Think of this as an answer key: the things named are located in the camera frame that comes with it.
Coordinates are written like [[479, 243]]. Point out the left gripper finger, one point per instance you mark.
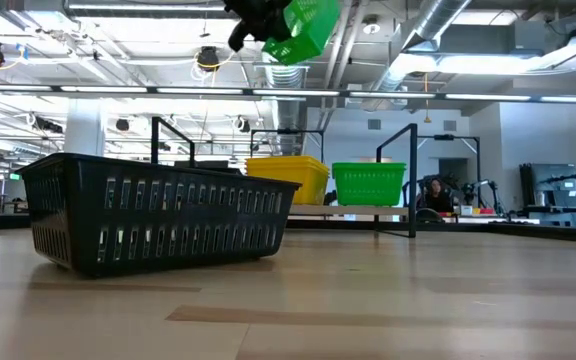
[[239, 37]]

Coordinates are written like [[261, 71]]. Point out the yellow plastic basket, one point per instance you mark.
[[288, 158], [310, 187], [288, 162]]

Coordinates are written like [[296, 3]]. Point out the black plastic basket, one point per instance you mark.
[[218, 169], [193, 218]]

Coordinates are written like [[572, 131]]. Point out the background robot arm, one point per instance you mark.
[[490, 186]]

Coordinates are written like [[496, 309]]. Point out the round ceiling sensor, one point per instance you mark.
[[371, 27]]

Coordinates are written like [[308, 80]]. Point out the long linear ceiling light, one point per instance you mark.
[[393, 95]]

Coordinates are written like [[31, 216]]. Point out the white building pillar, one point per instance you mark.
[[85, 130]]

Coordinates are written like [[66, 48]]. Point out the person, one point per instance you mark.
[[437, 197]]

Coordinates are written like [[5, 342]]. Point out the green exit sign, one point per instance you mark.
[[14, 176]]

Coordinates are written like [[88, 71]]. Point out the grey equipment cart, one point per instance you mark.
[[558, 200]]

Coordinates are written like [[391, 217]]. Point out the black metal gantry frame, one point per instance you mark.
[[288, 131], [448, 136]]

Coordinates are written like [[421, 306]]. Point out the silver spiral ventilation duct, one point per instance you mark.
[[433, 20]]

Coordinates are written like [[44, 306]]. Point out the wooden shelf with black frame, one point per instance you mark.
[[412, 175]]

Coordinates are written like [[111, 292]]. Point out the grey rectangular ceiling duct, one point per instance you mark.
[[488, 37]]

